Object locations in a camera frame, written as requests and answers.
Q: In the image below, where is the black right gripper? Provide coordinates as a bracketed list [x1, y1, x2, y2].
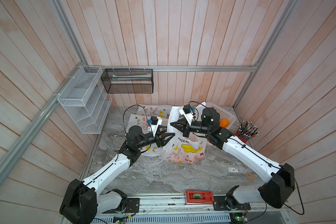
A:
[171, 119, 212, 140]

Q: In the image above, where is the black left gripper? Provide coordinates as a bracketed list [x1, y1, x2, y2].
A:
[136, 125, 175, 149]

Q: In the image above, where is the white plastic bag front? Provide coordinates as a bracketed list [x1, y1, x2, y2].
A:
[160, 106, 207, 163]

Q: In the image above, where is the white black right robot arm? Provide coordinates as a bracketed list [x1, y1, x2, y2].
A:
[168, 105, 295, 210]

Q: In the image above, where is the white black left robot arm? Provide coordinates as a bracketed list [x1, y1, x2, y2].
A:
[59, 125, 175, 224]

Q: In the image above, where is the white printed bag back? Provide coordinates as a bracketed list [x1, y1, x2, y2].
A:
[136, 105, 172, 119]

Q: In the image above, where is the white printed bag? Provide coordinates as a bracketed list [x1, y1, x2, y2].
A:
[125, 113, 169, 157]
[136, 105, 172, 119]

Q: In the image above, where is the white printed bag middle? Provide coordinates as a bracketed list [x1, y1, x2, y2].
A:
[125, 113, 169, 157]

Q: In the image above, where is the orange fruit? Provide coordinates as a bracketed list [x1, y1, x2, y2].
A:
[220, 119, 230, 128]

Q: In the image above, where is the white plastic perforated basket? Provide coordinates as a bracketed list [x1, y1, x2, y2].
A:
[206, 102, 237, 131]

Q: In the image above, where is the red cup of pens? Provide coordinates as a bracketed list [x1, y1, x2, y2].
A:
[235, 121, 259, 143]

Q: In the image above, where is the red tape dispenser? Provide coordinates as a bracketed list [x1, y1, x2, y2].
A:
[185, 190, 215, 204]

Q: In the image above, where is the small white label card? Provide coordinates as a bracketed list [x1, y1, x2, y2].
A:
[228, 167, 239, 173]

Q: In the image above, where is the brown tape roll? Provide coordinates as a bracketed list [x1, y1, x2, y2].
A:
[245, 173, 255, 182]

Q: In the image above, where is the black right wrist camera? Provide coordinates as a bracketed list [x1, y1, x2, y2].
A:
[179, 104, 199, 125]

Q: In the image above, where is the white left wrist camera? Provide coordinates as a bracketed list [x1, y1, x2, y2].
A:
[147, 116, 162, 136]

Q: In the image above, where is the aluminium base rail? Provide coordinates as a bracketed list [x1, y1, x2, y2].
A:
[92, 193, 293, 224]

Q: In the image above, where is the black wire mesh basket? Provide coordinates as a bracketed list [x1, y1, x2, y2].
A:
[101, 68, 154, 94]

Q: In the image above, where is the white wire mesh shelf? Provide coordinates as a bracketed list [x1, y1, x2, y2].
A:
[58, 66, 112, 134]

